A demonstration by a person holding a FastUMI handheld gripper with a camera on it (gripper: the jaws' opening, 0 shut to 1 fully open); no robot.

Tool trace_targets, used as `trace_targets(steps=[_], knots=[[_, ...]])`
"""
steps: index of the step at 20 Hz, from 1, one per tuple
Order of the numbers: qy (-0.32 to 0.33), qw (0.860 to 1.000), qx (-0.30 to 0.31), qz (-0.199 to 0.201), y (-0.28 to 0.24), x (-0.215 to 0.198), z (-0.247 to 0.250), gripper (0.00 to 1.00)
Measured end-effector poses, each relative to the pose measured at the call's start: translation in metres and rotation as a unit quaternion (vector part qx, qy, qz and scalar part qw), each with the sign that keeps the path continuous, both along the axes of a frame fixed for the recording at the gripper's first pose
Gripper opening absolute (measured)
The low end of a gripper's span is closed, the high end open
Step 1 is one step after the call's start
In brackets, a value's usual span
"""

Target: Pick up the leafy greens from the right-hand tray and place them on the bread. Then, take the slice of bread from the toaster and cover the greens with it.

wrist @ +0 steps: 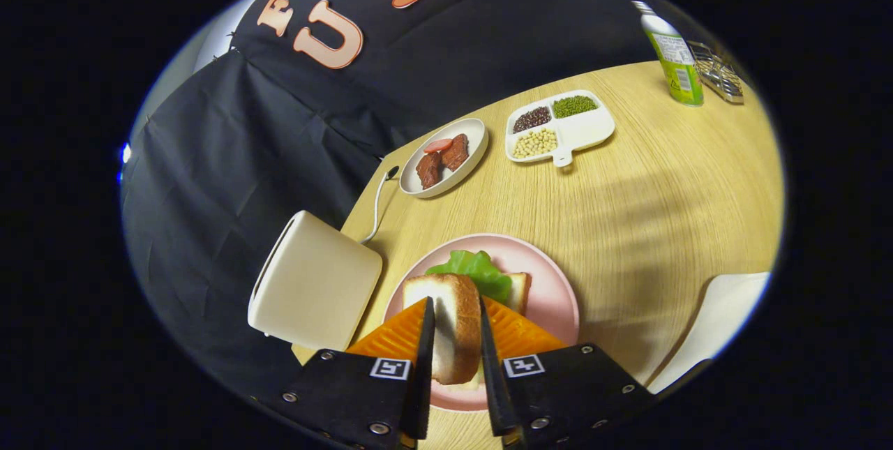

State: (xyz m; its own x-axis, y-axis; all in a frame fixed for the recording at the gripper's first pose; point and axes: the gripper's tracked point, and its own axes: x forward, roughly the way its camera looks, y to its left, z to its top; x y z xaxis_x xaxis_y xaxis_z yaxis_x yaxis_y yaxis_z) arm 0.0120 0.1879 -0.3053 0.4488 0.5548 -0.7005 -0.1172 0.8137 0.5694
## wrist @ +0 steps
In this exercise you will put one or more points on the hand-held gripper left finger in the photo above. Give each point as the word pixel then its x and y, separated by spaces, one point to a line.
pixel 424 366

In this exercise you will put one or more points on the green lettuce leaf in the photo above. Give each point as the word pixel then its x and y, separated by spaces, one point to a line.
pixel 481 272

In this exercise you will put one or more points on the red tomato slice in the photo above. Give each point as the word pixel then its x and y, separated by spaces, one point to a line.
pixel 437 145

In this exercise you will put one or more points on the green label bottle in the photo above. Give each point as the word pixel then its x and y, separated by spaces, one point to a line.
pixel 677 63

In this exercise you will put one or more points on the dark red beans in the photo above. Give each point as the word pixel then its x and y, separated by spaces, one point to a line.
pixel 531 119

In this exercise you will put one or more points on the green mung beans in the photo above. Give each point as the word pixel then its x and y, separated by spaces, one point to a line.
pixel 575 106

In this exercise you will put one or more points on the white round plate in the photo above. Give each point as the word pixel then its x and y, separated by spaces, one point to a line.
pixel 476 134

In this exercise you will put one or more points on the pink round plate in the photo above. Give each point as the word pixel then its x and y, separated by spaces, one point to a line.
pixel 551 303

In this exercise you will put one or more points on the yellow soybeans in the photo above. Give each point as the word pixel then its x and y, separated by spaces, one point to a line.
pixel 535 143

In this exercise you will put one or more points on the white divided dish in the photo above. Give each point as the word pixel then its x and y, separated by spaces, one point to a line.
pixel 589 130

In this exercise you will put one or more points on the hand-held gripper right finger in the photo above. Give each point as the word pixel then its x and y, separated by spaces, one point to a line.
pixel 494 366

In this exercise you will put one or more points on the white toaster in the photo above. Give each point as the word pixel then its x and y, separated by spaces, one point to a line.
pixel 314 282

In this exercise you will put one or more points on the white rectangular plate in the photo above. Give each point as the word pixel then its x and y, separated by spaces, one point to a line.
pixel 718 324

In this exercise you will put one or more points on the clear glass holder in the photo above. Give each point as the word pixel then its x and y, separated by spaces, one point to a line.
pixel 718 73

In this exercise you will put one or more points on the brown meat slice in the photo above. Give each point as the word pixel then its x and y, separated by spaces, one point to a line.
pixel 457 152
pixel 429 169

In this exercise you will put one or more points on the flat bread slice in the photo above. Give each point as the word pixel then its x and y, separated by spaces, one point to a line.
pixel 520 289

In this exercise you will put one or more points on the black backdrop cloth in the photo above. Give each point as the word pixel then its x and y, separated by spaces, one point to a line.
pixel 279 129

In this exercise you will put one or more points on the thick toast bread slice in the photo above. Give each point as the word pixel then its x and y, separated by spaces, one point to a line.
pixel 453 324

